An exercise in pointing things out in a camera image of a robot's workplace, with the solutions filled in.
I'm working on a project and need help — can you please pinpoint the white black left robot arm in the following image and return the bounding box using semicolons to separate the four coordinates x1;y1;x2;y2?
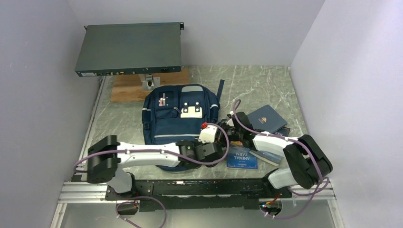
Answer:
86;135;226;200

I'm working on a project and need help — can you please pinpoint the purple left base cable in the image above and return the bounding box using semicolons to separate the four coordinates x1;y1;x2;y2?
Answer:
115;196;167;228

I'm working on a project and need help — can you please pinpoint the Animal Farm book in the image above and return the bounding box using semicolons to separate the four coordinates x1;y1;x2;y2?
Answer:
226;145;258;170

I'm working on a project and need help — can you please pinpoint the navy blue notebook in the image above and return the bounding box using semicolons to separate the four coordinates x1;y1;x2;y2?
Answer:
247;104;288;133

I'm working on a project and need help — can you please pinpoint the navy blue student backpack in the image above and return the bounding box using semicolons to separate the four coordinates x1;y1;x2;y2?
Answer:
142;79;225;172

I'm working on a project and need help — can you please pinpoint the aluminium extrusion rail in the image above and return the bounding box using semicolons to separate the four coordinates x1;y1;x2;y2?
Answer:
57;179;337;205

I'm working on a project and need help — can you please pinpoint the grey metal stand bracket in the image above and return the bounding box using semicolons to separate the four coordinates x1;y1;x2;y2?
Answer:
139;74;160;91

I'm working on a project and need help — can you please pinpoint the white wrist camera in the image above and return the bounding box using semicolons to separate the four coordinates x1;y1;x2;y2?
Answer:
198;122;218;143
226;111;235;127

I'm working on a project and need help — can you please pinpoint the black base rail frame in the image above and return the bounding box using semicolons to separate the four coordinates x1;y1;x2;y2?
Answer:
105;178;292;209

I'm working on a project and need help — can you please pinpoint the aluminium side rail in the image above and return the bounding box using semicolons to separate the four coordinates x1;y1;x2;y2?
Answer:
78;76;109;160

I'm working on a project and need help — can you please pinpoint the wooden board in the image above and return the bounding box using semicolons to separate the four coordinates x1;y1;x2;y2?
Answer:
110;69;190;103

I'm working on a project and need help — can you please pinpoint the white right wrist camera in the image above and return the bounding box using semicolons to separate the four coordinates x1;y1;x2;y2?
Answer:
226;111;235;127

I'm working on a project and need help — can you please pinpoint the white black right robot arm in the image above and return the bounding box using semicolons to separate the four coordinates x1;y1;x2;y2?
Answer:
219;112;333;197

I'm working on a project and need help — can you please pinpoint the Nineteen Eighty-Four book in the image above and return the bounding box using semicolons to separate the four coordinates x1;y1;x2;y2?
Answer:
249;130;291;166

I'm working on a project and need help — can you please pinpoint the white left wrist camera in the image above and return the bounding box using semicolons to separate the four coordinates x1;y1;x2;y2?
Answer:
198;122;218;143

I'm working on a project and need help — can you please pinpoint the grey rack server box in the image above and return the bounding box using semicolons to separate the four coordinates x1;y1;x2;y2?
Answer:
75;22;184;77

